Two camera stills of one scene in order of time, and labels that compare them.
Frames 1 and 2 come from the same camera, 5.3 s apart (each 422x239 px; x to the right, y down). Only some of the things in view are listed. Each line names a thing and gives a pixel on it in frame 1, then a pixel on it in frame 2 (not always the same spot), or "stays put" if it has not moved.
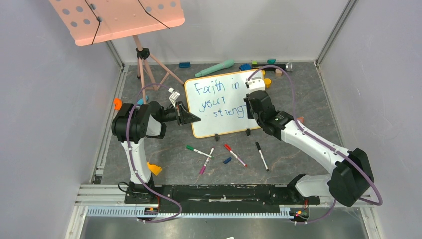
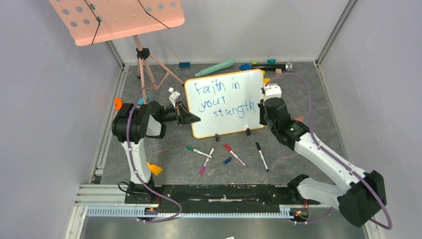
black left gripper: (183, 116) stays put
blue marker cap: (225, 162) stays put
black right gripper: (252, 97) -> (262, 112)
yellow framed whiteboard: (218, 101) stays put
